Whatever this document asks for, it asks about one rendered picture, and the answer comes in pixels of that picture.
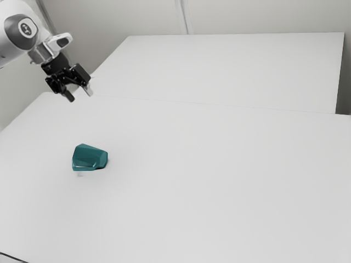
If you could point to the teal faceted mug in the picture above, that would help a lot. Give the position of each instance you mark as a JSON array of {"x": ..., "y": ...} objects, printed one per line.
[{"x": 89, "y": 161}]

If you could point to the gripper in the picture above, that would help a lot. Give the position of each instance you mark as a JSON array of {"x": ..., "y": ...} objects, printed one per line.
[{"x": 56, "y": 65}]

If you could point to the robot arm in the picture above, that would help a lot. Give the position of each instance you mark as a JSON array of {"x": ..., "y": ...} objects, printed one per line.
[{"x": 22, "y": 33}]

